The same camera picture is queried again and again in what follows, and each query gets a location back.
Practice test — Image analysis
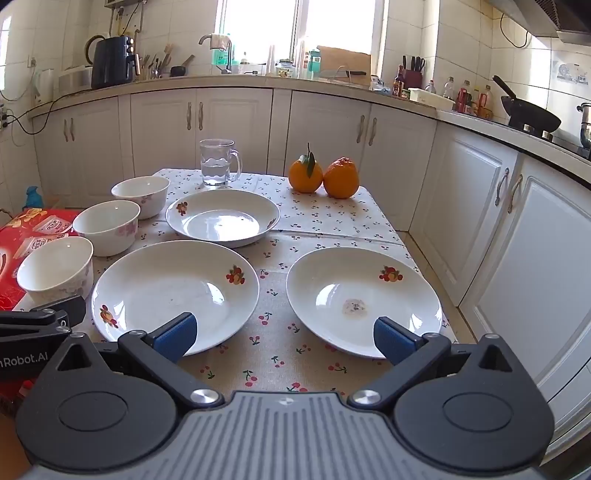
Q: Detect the window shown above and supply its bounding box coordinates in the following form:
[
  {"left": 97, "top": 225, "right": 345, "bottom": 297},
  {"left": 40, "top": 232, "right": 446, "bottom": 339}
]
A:
[{"left": 216, "top": 0, "right": 387, "bottom": 75}]

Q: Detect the small black pot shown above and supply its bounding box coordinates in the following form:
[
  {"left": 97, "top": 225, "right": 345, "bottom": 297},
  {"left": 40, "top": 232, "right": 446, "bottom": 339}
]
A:
[{"left": 169, "top": 54, "right": 196, "bottom": 78}]

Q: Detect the wooden cutting board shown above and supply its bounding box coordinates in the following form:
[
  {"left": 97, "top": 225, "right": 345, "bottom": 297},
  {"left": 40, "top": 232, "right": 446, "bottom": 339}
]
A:
[{"left": 316, "top": 45, "right": 372, "bottom": 86}]

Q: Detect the black power cord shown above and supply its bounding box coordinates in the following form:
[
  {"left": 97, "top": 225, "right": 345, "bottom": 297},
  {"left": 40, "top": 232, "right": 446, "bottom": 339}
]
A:
[{"left": 0, "top": 89, "right": 63, "bottom": 136}]

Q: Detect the cherry-print tablecloth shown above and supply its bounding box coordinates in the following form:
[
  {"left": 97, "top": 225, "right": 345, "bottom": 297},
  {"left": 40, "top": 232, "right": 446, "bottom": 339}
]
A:
[{"left": 13, "top": 168, "right": 459, "bottom": 403}]

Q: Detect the bumpy orange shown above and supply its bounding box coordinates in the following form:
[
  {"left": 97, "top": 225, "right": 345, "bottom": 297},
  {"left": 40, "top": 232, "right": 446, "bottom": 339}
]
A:
[{"left": 322, "top": 157, "right": 360, "bottom": 199}]

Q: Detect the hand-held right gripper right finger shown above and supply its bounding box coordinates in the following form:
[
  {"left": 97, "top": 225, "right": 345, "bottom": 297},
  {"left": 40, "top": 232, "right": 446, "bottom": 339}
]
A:
[{"left": 347, "top": 316, "right": 513, "bottom": 412}]

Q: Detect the range hood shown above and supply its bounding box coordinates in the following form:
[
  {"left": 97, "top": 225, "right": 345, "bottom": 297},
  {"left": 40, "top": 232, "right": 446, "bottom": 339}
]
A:
[{"left": 488, "top": 0, "right": 591, "bottom": 47}]

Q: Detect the white rectangular container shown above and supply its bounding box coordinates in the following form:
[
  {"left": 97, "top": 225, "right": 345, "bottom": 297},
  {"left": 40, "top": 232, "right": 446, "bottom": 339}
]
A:
[{"left": 409, "top": 87, "right": 456, "bottom": 112}]

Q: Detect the white pink-flower bowl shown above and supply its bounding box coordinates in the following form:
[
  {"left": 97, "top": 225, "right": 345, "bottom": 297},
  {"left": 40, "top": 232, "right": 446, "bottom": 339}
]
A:
[
  {"left": 16, "top": 236, "right": 95, "bottom": 306},
  {"left": 111, "top": 175, "right": 171, "bottom": 220},
  {"left": 72, "top": 200, "right": 141, "bottom": 257}
]

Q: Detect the black air fryer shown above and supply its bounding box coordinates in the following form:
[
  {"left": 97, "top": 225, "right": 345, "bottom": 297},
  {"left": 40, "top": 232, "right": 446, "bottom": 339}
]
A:
[{"left": 90, "top": 35, "right": 136, "bottom": 90}]

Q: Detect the orange with leaf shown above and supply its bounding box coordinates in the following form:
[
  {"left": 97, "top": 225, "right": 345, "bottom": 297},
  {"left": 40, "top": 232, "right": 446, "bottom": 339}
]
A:
[{"left": 288, "top": 143, "right": 324, "bottom": 194}]

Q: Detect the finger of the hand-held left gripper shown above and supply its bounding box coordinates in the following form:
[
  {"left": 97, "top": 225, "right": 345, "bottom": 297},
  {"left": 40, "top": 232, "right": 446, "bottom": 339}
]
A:
[{"left": 0, "top": 295, "right": 88, "bottom": 340}]

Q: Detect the steel pot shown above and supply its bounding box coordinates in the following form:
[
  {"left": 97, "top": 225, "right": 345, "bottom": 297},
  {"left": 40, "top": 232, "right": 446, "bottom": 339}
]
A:
[{"left": 575, "top": 102, "right": 591, "bottom": 149}]

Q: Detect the red printed box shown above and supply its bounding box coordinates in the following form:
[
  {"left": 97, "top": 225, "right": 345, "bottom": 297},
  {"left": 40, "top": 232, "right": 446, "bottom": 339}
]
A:
[{"left": 0, "top": 208, "right": 86, "bottom": 320}]

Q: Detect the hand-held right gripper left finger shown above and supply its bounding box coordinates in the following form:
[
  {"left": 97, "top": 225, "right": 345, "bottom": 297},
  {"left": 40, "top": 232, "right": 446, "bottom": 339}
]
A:
[{"left": 55, "top": 312, "right": 225, "bottom": 411}]

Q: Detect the white fruit-print plate with stain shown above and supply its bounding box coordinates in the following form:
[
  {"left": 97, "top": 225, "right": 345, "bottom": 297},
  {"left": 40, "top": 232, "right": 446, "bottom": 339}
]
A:
[{"left": 286, "top": 247, "right": 443, "bottom": 360}]

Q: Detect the green dish soap bottle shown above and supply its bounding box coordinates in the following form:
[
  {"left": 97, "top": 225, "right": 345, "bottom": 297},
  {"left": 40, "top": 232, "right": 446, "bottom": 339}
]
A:
[{"left": 211, "top": 34, "right": 234, "bottom": 66}]

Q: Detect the black wok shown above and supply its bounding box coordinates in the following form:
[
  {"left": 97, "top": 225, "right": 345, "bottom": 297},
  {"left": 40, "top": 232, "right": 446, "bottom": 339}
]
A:
[{"left": 491, "top": 75, "right": 563, "bottom": 136}]

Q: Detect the utensil holder with utensils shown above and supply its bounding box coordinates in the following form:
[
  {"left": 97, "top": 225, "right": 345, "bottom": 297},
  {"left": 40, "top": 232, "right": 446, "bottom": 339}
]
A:
[{"left": 139, "top": 44, "right": 174, "bottom": 80}]

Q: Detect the metal faucet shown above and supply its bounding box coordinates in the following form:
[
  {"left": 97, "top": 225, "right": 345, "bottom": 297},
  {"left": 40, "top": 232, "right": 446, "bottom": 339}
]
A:
[{"left": 198, "top": 33, "right": 233, "bottom": 75}]

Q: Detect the glass mug with water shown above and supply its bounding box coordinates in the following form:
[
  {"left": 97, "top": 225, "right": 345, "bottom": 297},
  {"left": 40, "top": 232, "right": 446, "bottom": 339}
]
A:
[{"left": 199, "top": 138, "right": 243, "bottom": 187}]

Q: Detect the knife block with knives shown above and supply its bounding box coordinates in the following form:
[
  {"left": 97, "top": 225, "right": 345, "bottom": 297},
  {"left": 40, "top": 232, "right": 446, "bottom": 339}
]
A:
[{"left": 401, "top": 55, "right": 427, "bottom": 91}]

